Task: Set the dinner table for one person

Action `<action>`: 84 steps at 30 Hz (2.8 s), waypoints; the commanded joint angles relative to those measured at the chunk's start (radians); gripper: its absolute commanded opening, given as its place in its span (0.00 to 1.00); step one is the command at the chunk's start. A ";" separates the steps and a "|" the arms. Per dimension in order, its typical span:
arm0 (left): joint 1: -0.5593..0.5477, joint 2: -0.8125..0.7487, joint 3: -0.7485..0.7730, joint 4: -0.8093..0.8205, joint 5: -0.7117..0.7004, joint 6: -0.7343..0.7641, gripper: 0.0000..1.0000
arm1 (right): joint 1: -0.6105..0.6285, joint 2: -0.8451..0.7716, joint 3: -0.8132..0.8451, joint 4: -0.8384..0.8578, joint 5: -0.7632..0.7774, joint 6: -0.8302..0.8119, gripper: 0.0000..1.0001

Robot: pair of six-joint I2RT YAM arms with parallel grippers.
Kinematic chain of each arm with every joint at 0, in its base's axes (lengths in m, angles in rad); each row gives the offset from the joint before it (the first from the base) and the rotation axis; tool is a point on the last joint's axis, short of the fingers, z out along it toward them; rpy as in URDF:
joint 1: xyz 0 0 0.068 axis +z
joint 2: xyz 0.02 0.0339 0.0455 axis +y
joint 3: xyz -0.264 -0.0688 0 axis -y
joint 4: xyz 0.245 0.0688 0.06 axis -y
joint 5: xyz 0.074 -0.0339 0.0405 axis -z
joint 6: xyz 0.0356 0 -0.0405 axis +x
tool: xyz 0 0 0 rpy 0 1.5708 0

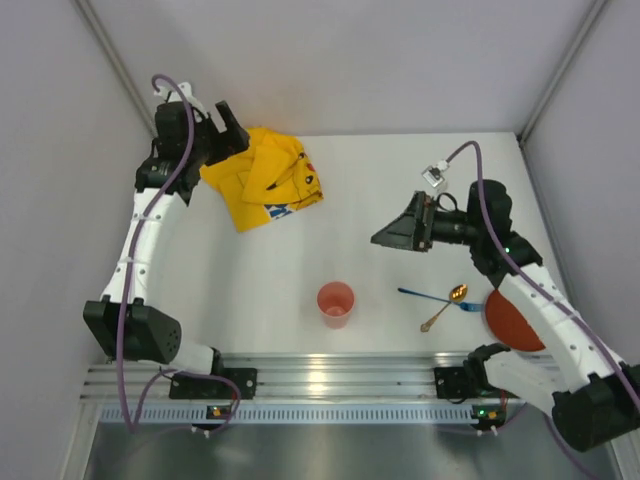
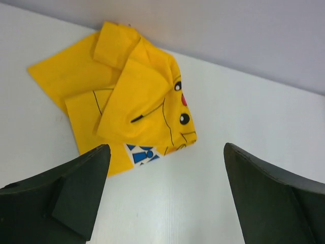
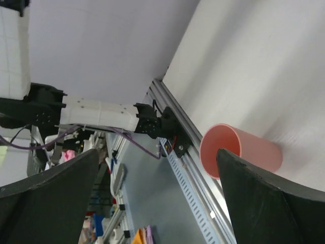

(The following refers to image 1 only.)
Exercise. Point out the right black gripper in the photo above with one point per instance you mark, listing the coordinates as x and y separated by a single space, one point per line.
427 225

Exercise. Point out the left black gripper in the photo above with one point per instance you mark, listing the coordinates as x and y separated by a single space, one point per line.
218 138

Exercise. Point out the yellow pikachu cloth placemat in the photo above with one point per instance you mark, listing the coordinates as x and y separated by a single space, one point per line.
273 178

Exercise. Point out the gold ornate spoon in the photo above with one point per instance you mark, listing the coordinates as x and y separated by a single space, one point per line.
456 296

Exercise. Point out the blue metal fork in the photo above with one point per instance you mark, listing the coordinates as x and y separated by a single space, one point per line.
464 305

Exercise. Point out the pink plastic cup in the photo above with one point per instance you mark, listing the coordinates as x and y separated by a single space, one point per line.
335 301

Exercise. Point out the red round plate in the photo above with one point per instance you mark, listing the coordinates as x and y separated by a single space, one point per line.
508 325

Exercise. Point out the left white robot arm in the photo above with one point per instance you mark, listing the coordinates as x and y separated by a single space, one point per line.
126 321

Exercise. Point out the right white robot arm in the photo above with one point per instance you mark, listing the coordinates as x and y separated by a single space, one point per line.
595 398

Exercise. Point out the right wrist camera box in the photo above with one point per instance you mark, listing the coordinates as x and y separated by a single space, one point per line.
434 175

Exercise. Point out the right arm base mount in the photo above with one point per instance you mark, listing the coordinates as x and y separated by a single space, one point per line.
453 384

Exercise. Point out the aluminium front rail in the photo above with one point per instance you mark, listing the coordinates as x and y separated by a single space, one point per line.
321 390

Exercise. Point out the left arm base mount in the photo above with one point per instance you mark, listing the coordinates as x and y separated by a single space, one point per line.
185 387

